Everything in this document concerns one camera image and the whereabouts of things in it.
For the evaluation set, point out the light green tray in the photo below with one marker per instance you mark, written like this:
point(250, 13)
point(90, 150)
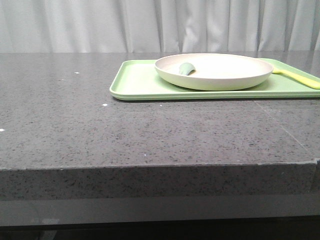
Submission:
point(137, 80)

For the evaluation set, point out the yellow plastic fork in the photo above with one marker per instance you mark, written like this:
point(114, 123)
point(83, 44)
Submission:
point(299, 78)

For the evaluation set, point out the white curtain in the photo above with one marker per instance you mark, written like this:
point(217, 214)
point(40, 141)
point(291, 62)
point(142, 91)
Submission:
point(146, 26)

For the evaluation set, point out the teal green spoon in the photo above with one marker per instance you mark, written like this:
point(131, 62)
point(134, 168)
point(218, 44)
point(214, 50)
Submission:
point(186, 69)

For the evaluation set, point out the beige round plate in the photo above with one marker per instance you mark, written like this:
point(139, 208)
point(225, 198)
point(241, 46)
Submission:
point(214, 71)

